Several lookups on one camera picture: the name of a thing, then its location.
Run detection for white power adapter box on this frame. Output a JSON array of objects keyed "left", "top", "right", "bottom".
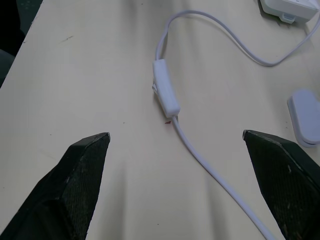
[{"left": 257, "top": 0, "right": 320, "bottom": 25}]

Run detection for white inline cord switch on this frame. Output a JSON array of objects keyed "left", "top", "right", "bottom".
[{"left": 152, "top": 59, "right": 181, "bottom": 118}]

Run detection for white oval plastic object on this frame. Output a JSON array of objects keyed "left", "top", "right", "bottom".
[{"left": 286, "top": 87, "right": 320, "bottom": 148}]

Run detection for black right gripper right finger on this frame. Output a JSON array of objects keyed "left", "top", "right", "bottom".
[{"left": 242, "top": 129, "right": 320, "bottom": 240}]

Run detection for white cable with inline switch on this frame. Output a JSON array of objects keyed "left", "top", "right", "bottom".
[{"left": 154, "top": 9, "right": 320, "bottom": 240}]

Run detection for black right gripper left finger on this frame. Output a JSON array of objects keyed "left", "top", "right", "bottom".
[{"left": 0, "top": 132, "right": 111, "bottom": 240}]

